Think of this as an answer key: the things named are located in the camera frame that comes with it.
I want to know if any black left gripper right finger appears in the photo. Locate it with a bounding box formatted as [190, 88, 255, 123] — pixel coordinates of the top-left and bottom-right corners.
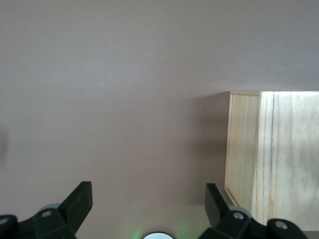
[199, 183, 305, 239]

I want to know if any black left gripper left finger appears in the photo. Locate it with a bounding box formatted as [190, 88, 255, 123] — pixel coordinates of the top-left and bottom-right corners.
[0, 181, 93, 239]

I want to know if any light wooden cabinet box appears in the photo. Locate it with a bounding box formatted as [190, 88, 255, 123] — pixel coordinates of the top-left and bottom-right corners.
[224, 91, 319, 233]

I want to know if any brown table cover sheet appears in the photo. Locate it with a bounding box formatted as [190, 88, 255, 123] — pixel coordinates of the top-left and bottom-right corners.
[0, 0, 319, 239]

